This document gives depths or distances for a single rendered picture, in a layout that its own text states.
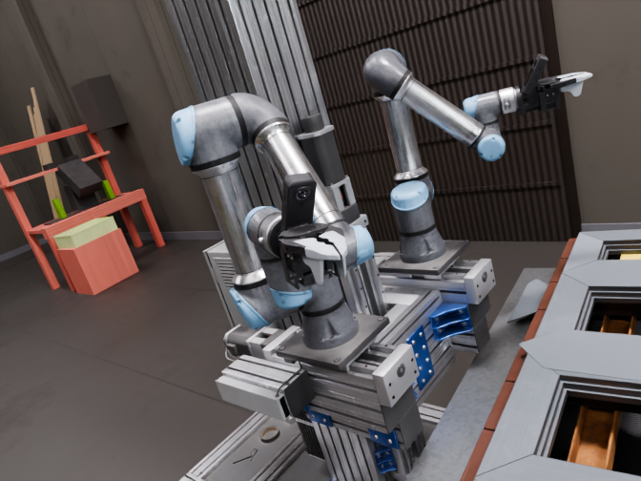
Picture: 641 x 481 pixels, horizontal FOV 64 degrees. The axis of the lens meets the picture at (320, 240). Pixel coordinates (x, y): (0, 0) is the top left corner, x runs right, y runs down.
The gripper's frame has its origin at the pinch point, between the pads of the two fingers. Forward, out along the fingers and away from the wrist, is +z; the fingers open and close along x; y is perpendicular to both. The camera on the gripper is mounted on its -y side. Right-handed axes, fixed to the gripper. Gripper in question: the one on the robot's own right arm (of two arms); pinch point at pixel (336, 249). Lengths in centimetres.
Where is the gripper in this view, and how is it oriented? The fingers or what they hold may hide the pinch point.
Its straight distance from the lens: 67.2
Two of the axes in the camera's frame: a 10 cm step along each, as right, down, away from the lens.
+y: 1.7, 9.5, 2.7
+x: -9.0, 2.5, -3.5
